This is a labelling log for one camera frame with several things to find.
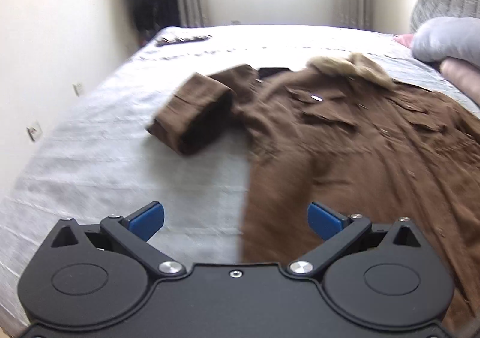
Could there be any white wall socket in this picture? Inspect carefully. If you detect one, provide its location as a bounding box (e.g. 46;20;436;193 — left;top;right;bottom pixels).
72;83;84;97
26;122;43;142

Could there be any grey striped bedspread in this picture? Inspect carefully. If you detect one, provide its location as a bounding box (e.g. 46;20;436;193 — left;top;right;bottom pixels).
1;25;479;336

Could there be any brown coat with fur collar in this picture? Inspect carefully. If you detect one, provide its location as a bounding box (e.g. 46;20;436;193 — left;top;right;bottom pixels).
148;53;479;332

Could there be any grey quilted headboard pillow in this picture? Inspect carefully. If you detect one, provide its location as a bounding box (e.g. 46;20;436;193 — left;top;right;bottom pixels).
410;0;480;33

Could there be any white wall socket far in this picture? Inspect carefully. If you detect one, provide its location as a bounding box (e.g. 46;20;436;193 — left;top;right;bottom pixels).
72;83;84;97

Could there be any pink folded duvet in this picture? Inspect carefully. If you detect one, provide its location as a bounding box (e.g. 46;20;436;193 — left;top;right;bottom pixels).
440;58;480;105

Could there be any white wall socket near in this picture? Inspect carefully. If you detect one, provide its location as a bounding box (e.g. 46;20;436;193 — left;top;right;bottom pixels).
26;122;43;142

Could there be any grey folded duvet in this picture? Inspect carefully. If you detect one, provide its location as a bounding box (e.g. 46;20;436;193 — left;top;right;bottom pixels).
411;17;480;66

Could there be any small folded patterned cloth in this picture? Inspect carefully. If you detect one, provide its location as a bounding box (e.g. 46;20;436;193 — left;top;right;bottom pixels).
156;35;212;47

